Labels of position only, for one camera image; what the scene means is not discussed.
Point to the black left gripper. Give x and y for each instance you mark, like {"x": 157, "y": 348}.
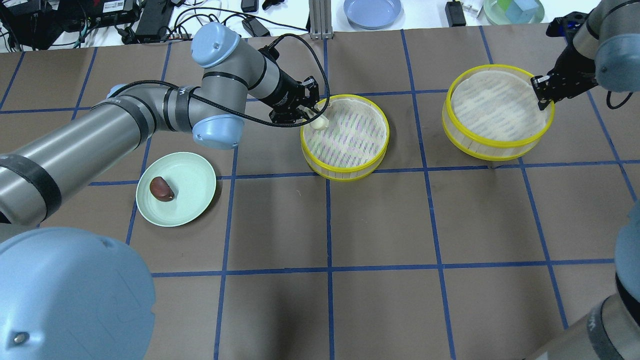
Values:
{"x": 284, "y": 93}

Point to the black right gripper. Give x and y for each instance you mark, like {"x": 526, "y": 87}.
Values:
{"x": 571, "y": 64}

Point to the cream white bun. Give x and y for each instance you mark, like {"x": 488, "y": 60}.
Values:
{"x": 318, "y": 122}

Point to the yellow steamer basket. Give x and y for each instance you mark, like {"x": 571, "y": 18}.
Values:
{"x": 355, "y": 142}
{"x": 491, "y": 113}

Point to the dark red bun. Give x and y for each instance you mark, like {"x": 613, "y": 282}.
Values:
{"x": 161, "y": 190}

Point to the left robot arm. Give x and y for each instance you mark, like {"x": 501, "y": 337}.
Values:
{"x": 70, "y": 294}

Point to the blue foam block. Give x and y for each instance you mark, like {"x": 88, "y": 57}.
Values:
{"x": 520, "y": 11}

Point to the black power adapter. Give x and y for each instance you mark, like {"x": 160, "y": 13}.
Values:
{"x": 255, "y": 28}

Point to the green bowl with blocks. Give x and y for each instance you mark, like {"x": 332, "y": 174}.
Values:
{"x": 494, "y": 12}

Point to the blue plate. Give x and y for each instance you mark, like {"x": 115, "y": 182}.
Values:
{"x": 372, "y": 14}

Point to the black power brick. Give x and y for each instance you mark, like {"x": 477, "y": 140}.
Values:
{"x": 454, "y": 13}

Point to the light green plate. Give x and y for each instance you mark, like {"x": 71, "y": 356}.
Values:
{"x": 193, "y": 180}

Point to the aluminium frame post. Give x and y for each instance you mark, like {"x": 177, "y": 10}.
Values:
{"x": 320, "y": 19}

